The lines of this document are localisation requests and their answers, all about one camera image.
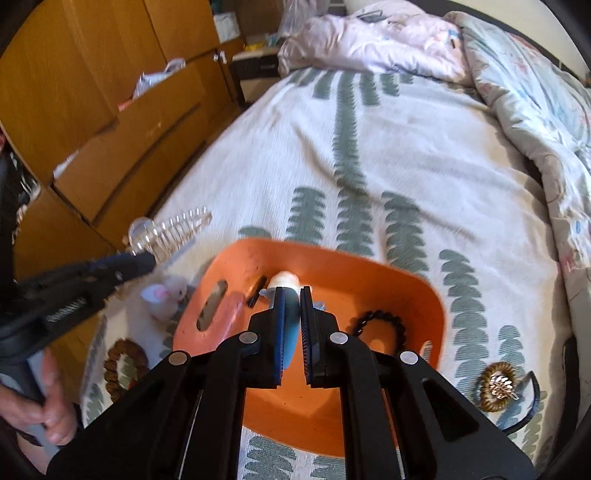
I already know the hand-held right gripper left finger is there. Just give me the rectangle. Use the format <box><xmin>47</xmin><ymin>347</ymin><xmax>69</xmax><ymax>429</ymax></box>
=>
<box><xmin>46</xmin><ymin>286</ymin><xmax>287</xmax><ymax>480</ymax></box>

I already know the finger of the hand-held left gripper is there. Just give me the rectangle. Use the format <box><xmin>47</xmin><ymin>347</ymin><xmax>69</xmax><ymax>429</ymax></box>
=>
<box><xmin>16</xmin><ymin>251</ymin><xmax>158</xmax><ymax>290</ymax></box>
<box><xmin>4</xmin><ymin>265</ymin><xmax>158</xmax><ymax>341</ymax></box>

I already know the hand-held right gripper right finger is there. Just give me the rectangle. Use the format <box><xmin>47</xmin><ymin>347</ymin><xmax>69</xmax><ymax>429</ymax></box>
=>
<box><xmin>300</xmin><ymin>286</ymin><xmax>536</xmax><ymax>480</ymax></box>

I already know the white fluffy bunny plush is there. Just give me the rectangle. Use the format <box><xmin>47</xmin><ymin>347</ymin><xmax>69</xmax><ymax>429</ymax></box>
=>
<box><xmin>141</xmin><ymin>274</ymin><xmax>190</xmax><ymax>321</ymax></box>

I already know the clear bead bracelet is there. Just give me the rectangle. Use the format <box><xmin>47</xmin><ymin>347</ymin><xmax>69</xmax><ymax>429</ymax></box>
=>
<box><xmin>122</xmin><ymin>208</ymin><xmax>213</xmax><ymax>264</ymax></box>

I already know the orange plastic basket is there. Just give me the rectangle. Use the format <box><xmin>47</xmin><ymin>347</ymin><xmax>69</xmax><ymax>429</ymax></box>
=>
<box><xmin>173</xmin><ymin>237</ymin><xmax>446</xmax><ymax>457</ymax></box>

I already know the brown rudraksha bead bracelet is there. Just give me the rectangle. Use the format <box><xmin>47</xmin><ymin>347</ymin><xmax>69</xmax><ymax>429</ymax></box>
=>
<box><xmin>104</xmin><ymin>339</ymin><xmax>151</xmax><ymax>402</ymax></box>

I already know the brown spiral hair tie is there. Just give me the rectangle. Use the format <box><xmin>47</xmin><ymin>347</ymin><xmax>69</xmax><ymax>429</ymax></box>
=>
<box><xmin>478</xmin><ymin>362</ymin><xmax>520</xmax><ymax>411</ymax></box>

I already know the gold hair clip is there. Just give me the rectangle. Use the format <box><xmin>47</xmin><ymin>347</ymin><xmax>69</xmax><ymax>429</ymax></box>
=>
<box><xmin>488</xmin><ymin>373</ymin><xmax>522</xmax><ymax>400</ymax></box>

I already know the person's left hand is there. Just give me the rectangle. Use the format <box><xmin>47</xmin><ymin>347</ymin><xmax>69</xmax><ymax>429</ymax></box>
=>
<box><xmin>0</xmin><ymin>348</ymin><xmax>79</xmax><ymax>446</ymax></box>

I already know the black hair clip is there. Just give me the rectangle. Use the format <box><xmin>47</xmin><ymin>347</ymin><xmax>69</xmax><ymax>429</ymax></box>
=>
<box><xmin>247</xmin><ymin>274</ymin><xmax>269</xmax><ymax>308</ymax></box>

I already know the orange wooden wardrobe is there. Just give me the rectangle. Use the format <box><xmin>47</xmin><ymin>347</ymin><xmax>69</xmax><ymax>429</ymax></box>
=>
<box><xmin>0</xmin><ymin>0</ymin><xmax>245</xmax><ymax>416</ymax></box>

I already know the clear plastic bag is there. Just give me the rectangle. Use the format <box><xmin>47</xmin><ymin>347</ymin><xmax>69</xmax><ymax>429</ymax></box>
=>
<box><xmin>131</xmin><ymin>58</ymin><xmax>186</xmax><ymax>100</ymax></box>

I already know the leaf printed white bedspread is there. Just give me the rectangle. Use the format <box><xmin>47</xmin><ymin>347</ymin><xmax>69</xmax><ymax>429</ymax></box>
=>
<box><xmin>81</xmin><ymin>67</ymin><xmax>573</xmax><ymax>480</ymax></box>

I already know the dark wooden nightstand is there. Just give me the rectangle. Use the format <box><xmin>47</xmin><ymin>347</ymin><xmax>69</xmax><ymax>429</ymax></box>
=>
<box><xmin>231</xmin><ymin>48</ymin><xmax>282</xmax><ymax>104</ymax></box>

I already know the pink quilt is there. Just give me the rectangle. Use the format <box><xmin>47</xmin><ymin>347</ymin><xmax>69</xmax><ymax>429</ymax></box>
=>
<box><xmin>277</xmin><ymin>0</ymin><xmax>467</xmax><ymax>84</ymax></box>

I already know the light blue floral quilt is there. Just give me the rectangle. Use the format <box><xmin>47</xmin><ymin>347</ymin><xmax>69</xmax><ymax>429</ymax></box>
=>
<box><xmin>443</xmin><ymin>9</ymin><xmax>591</xmax><ymax>315</ymax></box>

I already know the black bead bracelet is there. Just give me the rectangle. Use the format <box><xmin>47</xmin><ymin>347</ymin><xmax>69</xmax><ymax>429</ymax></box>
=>
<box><xmin>348</xmin><ymin>309</ymin><xmax>407</xmax><ymax>356</ymax></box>

